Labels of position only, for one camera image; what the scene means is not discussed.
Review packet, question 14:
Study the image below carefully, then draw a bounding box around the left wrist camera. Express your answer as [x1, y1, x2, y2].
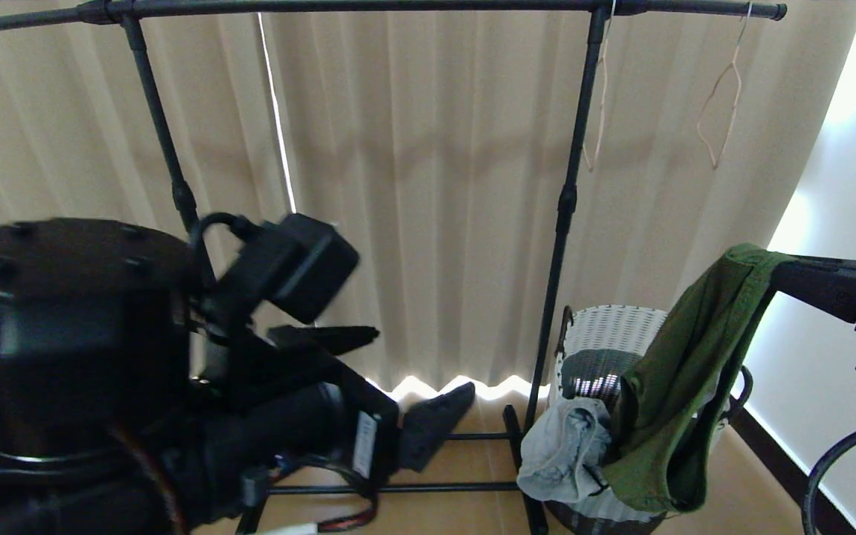
[201, 213, 360, 351]

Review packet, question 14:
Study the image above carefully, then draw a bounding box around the black clothes rack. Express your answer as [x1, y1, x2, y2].
[0, 0, 787, 535]

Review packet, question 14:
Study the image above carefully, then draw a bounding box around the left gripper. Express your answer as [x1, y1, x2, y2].
[0, 325, 476, 535]

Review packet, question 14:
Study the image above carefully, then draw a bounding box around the black cable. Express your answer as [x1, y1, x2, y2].
[187, 212, 258, 287]
[802, 410, 856, 535]

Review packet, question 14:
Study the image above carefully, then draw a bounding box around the pink clothes hanger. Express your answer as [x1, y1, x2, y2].
[582, 0, 617, 173]
[696, 0, 755, 171]

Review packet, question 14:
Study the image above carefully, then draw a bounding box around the beige curtain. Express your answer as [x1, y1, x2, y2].
[0, 0, 856, 396]

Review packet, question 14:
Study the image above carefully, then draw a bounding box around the green long-sleeved shirt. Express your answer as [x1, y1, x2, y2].
[603, 244, 797, 515]

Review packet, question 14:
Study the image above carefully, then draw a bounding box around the pale grey garment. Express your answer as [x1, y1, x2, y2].
[516, 396, 622, 505]

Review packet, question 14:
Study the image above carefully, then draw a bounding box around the white laundry basket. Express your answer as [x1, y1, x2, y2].
[547, 305, 754, 535]

